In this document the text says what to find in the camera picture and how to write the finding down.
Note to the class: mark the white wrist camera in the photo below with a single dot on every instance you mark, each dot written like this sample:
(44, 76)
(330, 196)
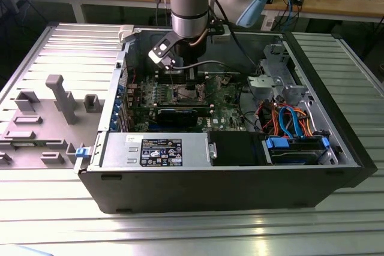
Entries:
(162, 50)

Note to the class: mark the black bracketed wrist camera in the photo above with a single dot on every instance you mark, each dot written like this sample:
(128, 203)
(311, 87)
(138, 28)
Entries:
(220, 38)

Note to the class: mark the silver CPU green edge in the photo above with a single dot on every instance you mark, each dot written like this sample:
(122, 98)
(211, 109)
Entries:
(183, 91)

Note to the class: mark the black PC case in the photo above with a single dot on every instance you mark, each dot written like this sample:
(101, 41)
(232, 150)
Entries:
(210, 190)

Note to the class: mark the hard disk in blue carrier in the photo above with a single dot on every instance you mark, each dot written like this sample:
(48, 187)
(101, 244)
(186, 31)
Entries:
(295, 157)

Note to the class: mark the small black adapter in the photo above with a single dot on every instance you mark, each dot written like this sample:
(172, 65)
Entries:
(298, 0)

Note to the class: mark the CPU socket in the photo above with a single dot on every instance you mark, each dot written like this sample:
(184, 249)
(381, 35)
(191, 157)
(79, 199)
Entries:
(189, 102)

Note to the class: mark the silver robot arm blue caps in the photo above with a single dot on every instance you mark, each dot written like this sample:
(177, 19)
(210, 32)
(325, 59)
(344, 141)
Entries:
(189, 4)

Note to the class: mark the black graphics card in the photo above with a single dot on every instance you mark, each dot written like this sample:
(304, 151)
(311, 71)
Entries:
(177, 117)

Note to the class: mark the grey parts rack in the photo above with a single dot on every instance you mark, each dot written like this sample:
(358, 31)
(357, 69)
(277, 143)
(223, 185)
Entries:
(42, 130)

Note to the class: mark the blue case latch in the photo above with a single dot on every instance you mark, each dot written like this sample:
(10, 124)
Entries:
(82, 152)

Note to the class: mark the silver metal drive cage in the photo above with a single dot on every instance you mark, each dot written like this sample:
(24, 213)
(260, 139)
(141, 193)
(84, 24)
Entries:
(264, 85)

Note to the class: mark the round coin cell battery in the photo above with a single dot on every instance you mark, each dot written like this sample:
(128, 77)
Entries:
(226, 81)

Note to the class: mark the grey power supply unit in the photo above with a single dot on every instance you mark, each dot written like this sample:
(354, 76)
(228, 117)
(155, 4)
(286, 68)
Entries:
(120, 148)

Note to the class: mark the pale grey case latch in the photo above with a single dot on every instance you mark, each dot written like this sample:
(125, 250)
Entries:
(126, 34)

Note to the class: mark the green motherboard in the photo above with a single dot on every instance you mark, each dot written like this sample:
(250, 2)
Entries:
(228, 109)

